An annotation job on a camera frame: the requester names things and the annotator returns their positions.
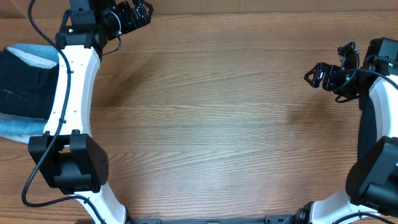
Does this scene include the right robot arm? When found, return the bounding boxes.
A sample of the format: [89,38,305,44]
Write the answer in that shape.
[284,37,397,223]

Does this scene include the folded blue jeans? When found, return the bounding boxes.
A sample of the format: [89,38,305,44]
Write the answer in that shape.
[1,44,58,144]

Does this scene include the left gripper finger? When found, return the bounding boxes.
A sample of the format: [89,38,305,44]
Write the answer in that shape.
[141,0,154,24]
[132,0,144,14]

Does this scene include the black shorts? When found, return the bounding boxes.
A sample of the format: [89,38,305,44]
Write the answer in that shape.
[1,47,58,119]

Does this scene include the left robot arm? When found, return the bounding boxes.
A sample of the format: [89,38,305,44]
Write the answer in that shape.
[28,0,154,223]

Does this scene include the dark navy garment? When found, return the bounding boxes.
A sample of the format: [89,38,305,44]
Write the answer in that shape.
[358,96,377,160]

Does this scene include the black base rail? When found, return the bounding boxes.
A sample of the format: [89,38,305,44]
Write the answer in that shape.
[127,215,309,224]

